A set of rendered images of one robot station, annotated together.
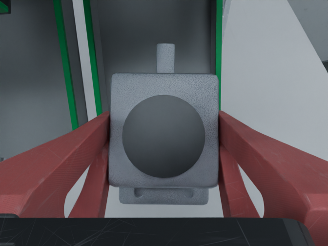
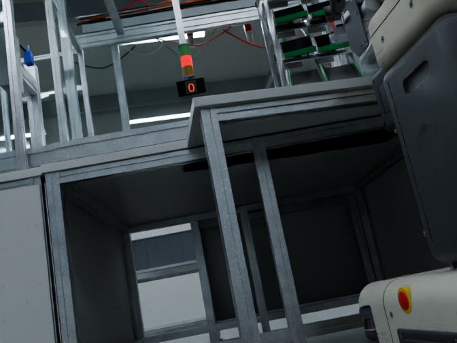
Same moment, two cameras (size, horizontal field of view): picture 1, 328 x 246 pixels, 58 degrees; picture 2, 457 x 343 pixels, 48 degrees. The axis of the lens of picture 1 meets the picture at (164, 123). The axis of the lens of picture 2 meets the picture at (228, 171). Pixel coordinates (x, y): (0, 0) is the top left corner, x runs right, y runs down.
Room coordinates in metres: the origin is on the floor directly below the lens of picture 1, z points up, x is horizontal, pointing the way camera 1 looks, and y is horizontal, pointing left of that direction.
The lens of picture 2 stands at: (-1.77, 0.37, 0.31)
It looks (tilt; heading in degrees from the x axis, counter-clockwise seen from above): 14 degrees up; 5
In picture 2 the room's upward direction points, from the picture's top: 11 degrees counter-clockwise
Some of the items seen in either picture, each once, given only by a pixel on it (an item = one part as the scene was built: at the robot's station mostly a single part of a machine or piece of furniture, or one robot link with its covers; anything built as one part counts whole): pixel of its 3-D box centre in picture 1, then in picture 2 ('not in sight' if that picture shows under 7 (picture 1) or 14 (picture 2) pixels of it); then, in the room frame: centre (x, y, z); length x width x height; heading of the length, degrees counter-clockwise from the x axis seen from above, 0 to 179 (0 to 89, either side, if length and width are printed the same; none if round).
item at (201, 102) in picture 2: not in sight; (311, 125); (0.00, 0.20, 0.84); 0.90 x 0.70 x 0.03; 105
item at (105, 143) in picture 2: not in sight; (177, 135); (0.00, 0.68, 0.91); 0.89 x 0.06 x 0.11; 98
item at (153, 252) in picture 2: not in sight; (161, 253); (2.14, 1.33, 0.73); 0.62 x 0.42 x 0.23; 98
